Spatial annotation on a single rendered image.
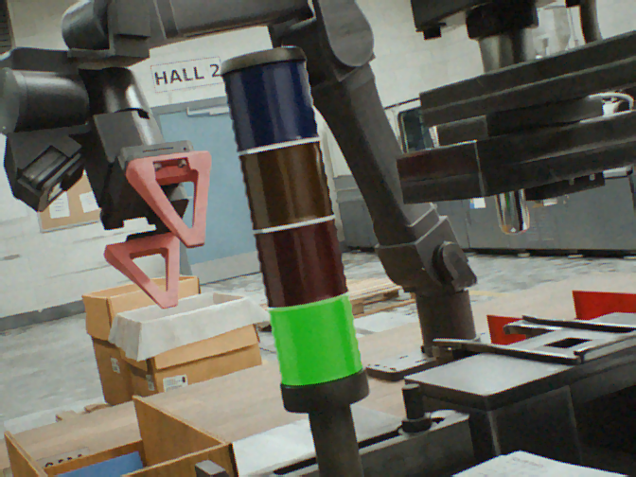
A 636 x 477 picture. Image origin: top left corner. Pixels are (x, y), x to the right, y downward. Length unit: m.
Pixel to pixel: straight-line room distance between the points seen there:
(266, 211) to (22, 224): 11.03
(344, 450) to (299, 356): 0.05
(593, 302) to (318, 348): 0.67
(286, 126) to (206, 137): 11.45
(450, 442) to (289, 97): 0.27
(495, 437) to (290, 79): 0.29
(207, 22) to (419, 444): 0.49
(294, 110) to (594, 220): 7.57
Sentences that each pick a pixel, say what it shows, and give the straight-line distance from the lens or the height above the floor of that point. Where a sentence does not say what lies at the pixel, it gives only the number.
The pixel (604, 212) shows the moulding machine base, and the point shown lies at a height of 0.38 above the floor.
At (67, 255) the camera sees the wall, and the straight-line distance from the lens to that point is 11.49.
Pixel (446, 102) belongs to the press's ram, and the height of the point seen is 1.17.
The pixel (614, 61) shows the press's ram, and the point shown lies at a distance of 0.56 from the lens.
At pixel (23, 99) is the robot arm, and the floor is 1.24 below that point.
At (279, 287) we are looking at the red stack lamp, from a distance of 0.42.
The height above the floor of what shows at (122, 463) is 0.93.
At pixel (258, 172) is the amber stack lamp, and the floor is 1.15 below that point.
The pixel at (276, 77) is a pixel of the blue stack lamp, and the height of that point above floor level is 1.18.
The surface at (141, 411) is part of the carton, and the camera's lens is 0.89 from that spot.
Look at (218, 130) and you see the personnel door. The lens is 11.92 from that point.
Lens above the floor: 1.14
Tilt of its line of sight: 4 degrees down
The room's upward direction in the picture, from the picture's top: 11 degrees counter-clockwise
